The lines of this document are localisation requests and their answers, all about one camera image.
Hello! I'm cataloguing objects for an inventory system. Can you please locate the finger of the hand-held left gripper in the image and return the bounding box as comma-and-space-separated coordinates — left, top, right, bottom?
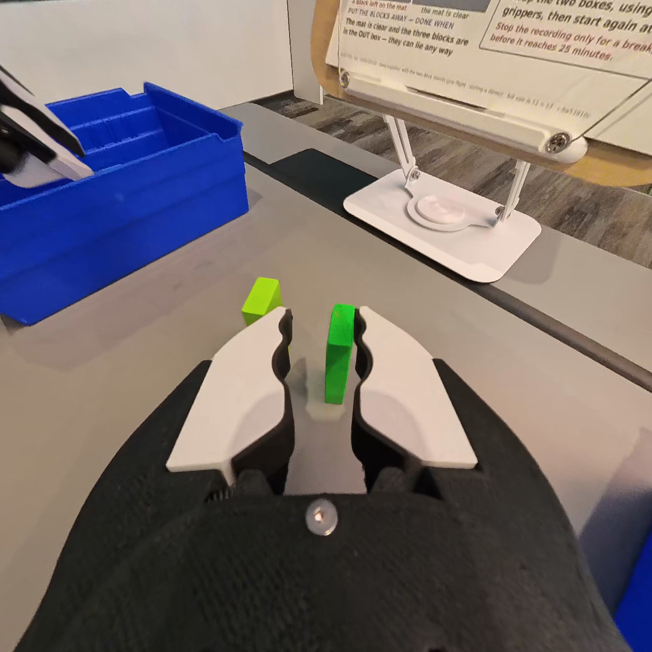
3, 148, 77, 191
0, 64, 94, 182

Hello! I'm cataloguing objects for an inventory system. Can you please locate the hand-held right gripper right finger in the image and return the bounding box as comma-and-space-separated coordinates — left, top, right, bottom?
351, 306, 479, 470

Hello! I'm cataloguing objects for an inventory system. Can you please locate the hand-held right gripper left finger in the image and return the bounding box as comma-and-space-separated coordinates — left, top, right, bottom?
166, 308, 295, 472

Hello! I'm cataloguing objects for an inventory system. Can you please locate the blue plastic bin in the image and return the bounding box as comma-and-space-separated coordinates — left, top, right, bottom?
0, 82, 250, 327
615, 581, 652, 652

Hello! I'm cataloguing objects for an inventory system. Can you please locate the lime green plank block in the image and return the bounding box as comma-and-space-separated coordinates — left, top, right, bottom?
242, 277, 291, 362

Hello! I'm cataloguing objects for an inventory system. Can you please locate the wooden document stand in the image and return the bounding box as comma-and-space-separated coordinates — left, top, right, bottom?
311, 0, 652, 284

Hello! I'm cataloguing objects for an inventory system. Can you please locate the printed instruction sheet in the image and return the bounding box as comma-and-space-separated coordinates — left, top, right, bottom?
326, 0, 652, 157

